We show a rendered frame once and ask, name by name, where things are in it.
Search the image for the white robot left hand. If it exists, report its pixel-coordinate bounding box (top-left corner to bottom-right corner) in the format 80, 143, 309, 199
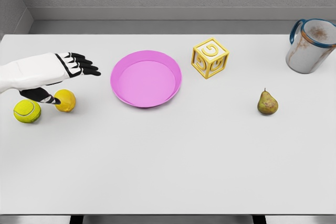
10, 52, 102, 105

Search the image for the yellow tennis ball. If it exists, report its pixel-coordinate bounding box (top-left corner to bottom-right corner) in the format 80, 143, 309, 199
13, 99, 42, 124

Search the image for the rusty white enamel mug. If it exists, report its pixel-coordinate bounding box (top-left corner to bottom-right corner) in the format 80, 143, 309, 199
285, 18, 336, 74

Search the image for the yellow lemon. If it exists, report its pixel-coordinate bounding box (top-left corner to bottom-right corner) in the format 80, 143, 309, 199
54, 89, 77, 113

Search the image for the pink round plate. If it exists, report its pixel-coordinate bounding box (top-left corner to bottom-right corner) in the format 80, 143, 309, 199
110, 50, 183, 109

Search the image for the green brown pear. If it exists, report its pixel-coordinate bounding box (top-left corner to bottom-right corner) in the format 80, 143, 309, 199
257, 88, 279, 116

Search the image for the yellow letter block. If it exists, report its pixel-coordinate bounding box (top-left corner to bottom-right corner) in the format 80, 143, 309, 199
191, 37, 230, 80

